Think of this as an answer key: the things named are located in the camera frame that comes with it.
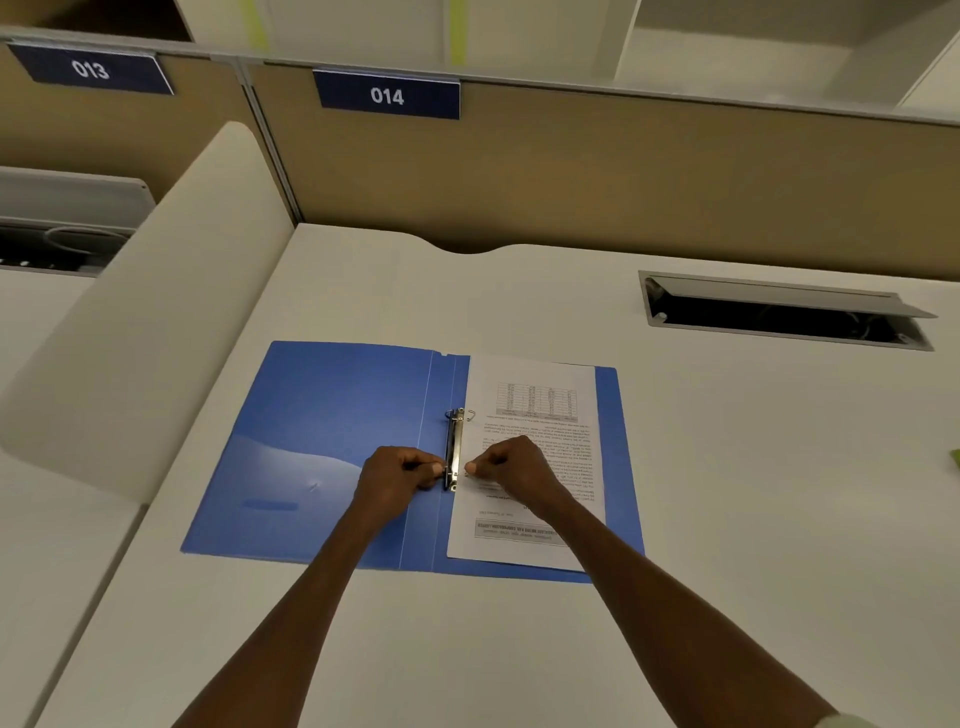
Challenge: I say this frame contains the person's right hand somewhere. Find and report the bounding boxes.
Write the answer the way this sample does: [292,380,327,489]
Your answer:
[463,434,574,520]

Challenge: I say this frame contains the grey desk cable hatch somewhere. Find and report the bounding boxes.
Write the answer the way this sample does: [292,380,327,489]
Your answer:
[638,270,939,353]
[0,166,156,278]

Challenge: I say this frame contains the beige partition panel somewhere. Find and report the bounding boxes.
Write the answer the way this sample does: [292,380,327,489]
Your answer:
[0,43,265,205]
[246,63,960,283]

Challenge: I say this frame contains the white curved desk divider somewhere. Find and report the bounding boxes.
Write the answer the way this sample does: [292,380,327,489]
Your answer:
[0,121,298,505]

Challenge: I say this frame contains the blue number sign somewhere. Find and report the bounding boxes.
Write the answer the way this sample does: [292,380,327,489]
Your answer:
[312,69,462,121]
[6,42,176,96]

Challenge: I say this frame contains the printed white paper sheet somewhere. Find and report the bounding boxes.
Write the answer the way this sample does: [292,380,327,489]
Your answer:
[447,354,607,573]

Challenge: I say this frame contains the blue plastic ring folder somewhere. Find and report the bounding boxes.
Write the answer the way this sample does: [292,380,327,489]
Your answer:
[180,341,646,585]

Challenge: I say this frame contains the white shelf unit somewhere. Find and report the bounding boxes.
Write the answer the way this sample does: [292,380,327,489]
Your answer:
[172,0,960,123]

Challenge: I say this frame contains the person's left forearm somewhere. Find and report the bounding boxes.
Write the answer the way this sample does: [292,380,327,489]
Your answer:
[171,516,412,728]

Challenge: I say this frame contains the person's left hand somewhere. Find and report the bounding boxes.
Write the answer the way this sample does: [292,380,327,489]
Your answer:
[351,445,446,538]

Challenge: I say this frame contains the person's right forearm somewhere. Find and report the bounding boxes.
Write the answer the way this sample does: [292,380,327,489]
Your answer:
[519,483,843,728]

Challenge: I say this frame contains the metal ring binder mechanism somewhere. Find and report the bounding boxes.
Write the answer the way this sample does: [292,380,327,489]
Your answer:
[442,407,478,493]

